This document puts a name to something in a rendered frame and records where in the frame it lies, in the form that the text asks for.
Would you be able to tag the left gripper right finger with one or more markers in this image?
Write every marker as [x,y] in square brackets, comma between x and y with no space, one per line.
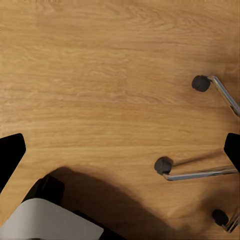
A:
[232,149]

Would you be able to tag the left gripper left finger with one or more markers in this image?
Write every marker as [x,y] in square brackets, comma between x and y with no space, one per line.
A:
[12,149]

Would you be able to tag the swivel chair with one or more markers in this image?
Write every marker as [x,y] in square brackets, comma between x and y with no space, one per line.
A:
[163,167]

